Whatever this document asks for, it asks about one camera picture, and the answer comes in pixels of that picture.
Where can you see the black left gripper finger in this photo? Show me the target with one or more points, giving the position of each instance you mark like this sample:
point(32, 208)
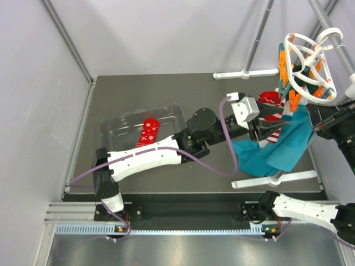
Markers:
point(269, 112)
point(267, 128)

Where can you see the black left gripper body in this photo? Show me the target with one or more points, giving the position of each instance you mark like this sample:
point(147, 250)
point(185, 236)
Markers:
point(257, 129)

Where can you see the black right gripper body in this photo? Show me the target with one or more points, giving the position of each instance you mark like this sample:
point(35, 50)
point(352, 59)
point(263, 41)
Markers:
point(344, 126)

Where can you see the red striped santa sock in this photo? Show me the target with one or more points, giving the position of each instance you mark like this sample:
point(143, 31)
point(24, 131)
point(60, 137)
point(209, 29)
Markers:
point(271, 98)

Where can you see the white round clip hanger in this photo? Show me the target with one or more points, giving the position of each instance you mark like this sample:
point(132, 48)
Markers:
point(302, 50)

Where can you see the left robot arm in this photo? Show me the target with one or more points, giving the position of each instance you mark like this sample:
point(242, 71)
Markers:
point(205, 128)

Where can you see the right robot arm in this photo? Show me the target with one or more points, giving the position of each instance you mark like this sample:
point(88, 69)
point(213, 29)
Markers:
point(335, 218)

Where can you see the teal cloth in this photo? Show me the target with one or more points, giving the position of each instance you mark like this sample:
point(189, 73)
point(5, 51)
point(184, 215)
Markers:
point(284, 154)

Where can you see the dark green sock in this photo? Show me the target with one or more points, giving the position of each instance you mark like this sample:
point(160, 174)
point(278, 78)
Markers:
point(306, 72)

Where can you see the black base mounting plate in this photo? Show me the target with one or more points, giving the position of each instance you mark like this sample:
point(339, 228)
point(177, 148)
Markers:
point(182, 210)

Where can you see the red snowflake bear sock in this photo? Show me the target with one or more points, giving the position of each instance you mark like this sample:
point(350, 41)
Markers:
point(149, 132)

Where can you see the clear plastic bin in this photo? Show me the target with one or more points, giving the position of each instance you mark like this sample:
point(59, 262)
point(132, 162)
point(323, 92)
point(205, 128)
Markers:
point(118, 137)

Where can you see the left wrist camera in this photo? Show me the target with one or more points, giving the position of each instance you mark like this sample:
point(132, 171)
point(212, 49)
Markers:
point(244, 107)

